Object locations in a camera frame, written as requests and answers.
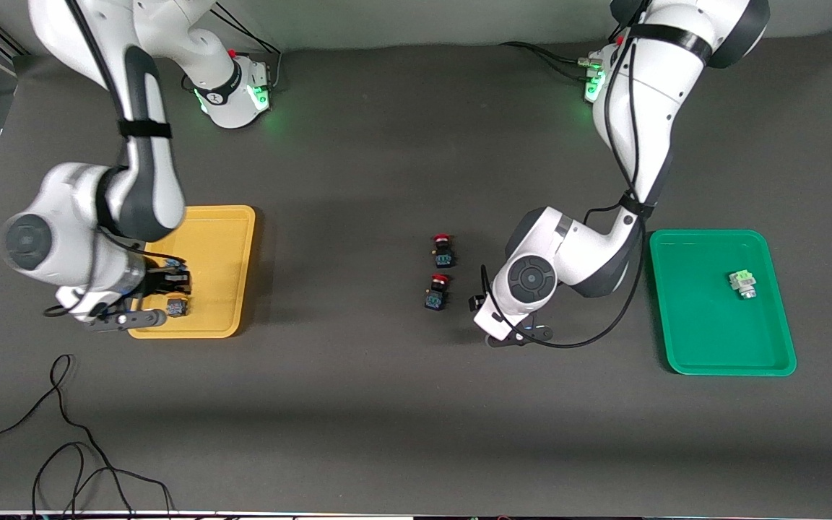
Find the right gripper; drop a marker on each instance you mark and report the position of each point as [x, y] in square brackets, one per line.
[158, 282]

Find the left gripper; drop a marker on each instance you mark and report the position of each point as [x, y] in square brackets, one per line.
[475, 302]

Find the green plastic tray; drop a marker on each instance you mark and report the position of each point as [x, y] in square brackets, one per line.
[705, 318]

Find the dark grey table mat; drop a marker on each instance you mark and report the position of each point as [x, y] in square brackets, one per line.
[416, 433]

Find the green push button switch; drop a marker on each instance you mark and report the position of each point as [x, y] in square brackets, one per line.
[742, 284]

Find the yellow plastic tray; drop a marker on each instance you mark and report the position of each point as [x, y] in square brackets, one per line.
[217, 274]

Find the red push button switch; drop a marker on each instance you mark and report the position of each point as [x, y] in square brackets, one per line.
[436, 295]
[443, 251]

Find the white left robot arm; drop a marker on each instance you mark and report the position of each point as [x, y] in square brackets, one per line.
[640, 108]

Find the yellow push button switch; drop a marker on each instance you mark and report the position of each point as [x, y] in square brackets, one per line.
[176, 309]

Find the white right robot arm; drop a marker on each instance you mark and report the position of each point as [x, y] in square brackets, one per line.
[149, 180]

